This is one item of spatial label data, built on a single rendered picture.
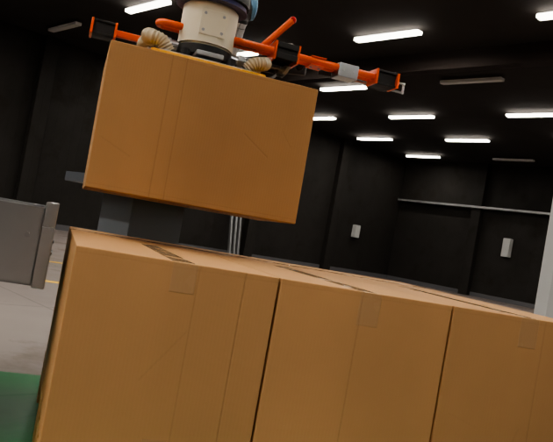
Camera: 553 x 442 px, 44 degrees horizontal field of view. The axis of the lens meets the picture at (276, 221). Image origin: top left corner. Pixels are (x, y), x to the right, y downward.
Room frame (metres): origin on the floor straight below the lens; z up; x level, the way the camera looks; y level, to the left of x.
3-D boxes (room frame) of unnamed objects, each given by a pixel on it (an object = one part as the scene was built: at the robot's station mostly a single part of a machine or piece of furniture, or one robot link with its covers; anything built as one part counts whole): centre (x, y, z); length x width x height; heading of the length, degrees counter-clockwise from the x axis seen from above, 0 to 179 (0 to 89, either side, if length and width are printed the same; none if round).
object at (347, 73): (2.24, -0.14, 1.19); 0.07 x 0.07 x 0.04; 17
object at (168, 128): (2.11, 0.29, 0.87); 0.60 x 0.40 x 0.40; 107
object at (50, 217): (2.00, 0.64, 0.58); 0.70 x 0.03 x 0.06; 17
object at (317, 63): (2.27, 0.16, 1.20); 0.93 x 0.30 x 0.04; 107
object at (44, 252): (2.00, 0.64, 0.47); 0.70 x 0.03 x 0.15; 17
